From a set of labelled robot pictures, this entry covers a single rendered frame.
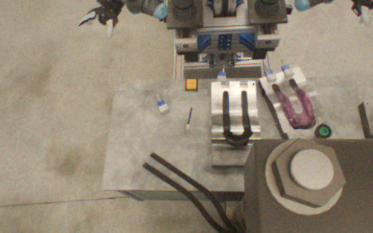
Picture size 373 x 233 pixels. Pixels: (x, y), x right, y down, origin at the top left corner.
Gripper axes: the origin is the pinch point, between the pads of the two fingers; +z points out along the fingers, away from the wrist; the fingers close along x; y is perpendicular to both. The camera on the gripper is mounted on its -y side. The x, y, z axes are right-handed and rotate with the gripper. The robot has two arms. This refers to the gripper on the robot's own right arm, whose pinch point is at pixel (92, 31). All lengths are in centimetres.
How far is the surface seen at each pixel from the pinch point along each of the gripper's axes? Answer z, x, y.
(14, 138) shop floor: 56, 97, 160
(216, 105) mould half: -13, -61, 49
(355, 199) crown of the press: 38, -89, -68
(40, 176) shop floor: 74, 53, 154
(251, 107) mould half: -20, -80, 47
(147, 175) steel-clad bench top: 40, -43, 60
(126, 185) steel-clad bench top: 49, -35, 61
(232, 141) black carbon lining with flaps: 3, -77, 48
